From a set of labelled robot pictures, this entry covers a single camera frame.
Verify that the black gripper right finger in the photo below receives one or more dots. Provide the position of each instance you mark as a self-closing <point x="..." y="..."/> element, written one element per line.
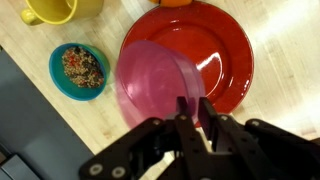
<point x="250" y="146"/>

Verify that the teal bowl with beans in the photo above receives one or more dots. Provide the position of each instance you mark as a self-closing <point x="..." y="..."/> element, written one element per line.
<point x="81" y="71"/>

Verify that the yellow mug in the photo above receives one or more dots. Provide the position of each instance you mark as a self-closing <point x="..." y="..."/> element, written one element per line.
<point x="60" y="10"/>

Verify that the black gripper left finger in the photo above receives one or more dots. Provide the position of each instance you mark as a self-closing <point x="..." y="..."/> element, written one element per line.
<point x="186" y="140"/>

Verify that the purple plastic bowl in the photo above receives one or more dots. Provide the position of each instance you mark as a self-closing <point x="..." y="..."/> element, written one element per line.
<point x="150" y="80"/>

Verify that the orange toy pumpkin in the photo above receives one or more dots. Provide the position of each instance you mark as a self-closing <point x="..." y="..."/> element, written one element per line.
<point x="170" y="2"/>

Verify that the red plate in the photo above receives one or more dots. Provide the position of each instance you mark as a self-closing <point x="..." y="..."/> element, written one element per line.
<point x="200" y="36"/>

